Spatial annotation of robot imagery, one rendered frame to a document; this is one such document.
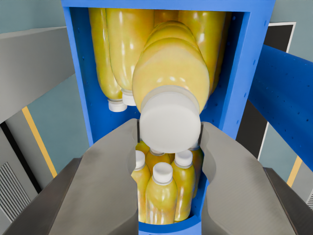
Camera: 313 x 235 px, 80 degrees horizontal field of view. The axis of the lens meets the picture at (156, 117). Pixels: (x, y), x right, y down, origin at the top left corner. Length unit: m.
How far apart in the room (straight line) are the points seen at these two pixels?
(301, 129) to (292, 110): 0.08
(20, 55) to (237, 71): 0.99
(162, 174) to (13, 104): 0.80
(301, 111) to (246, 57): 0.50
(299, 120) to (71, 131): 1.72
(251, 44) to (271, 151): 1.87
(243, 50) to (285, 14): 1.38
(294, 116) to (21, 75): 1.10
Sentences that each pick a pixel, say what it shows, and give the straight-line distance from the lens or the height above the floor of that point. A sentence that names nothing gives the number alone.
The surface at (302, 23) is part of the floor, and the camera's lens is 1.67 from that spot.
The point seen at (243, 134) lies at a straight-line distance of 1.65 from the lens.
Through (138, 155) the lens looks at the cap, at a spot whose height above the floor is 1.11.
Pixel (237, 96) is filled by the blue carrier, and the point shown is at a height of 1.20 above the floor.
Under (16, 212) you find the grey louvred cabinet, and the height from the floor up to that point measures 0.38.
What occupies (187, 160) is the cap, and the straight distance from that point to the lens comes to 0.42.
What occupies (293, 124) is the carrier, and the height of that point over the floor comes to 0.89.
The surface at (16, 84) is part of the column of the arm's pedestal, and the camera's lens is 1.05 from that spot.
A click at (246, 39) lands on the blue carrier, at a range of 0.23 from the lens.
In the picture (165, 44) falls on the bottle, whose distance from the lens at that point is 0.16.
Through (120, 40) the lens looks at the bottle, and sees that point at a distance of 0.28.
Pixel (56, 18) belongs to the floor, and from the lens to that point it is 1.61.
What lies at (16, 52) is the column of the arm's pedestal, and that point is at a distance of 1.08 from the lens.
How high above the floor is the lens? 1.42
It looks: 60 degrees down
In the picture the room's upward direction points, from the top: 173 degrees counter-clockwise
